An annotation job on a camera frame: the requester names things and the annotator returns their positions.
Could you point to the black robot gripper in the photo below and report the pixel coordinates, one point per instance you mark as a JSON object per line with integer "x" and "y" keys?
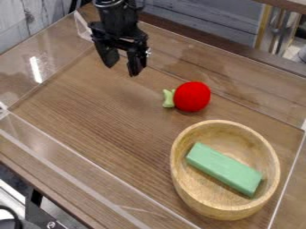
{"x": 117, "y": 32}

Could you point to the red plush fruit green stem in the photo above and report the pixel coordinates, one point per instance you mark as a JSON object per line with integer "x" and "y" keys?
{"x": 190, "y": 97}

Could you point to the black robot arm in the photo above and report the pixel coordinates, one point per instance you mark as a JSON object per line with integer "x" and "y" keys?
{"x": 114, "y": 2}

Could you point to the round wooden bowl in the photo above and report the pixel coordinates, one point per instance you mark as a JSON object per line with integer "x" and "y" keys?
{"x": 209, "y": 196}

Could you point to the green rectangular block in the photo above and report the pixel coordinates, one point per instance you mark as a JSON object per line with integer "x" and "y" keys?
{"x": 233, "y": 173}

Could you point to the clear acrylic corner bracket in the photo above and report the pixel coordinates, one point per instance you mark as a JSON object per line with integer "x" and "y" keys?
{"x": 82, "y": 28}

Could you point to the gold metal chair frame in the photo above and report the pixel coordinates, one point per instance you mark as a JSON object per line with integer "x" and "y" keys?
{"x": 277, "y": 29}

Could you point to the clear acrylic tray wall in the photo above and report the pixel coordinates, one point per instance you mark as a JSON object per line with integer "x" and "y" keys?
{"x": 94, "y": 195}

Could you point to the black table clamp mount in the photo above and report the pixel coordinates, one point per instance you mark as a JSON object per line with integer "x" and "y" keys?
{"x": 37, "y": 218}

